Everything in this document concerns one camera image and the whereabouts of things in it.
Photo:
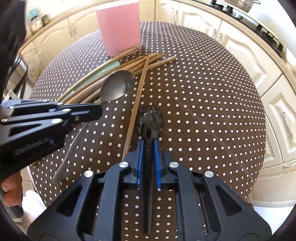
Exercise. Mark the stainless steel steamer pot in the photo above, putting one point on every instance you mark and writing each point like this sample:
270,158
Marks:
244,5

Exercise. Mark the pink utensil holder cup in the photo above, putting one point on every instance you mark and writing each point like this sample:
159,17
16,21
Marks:
119,24

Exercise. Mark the dark metal spoon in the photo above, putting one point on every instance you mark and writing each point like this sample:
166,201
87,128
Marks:
150,125

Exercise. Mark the crossing wooden chopstick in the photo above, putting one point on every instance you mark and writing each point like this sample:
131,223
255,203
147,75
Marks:
128,139

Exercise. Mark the left hand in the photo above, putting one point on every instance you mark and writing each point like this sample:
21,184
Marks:
12,186

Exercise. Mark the black gas stove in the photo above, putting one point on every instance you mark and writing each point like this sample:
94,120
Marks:
256,26

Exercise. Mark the cream lower cabinets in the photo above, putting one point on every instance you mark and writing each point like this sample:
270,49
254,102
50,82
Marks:
271,73

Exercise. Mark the brown polka dot tablecloth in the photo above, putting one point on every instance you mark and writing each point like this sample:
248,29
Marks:
197,148

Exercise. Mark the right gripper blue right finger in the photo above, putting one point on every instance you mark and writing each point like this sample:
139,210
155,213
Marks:
158,163

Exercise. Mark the silver metal spoon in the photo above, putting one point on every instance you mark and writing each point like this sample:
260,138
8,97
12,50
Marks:
115,85

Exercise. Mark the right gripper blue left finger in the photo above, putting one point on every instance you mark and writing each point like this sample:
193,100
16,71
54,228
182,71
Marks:
140,157

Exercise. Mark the mint green utensil case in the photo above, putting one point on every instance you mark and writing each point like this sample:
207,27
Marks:
89,78

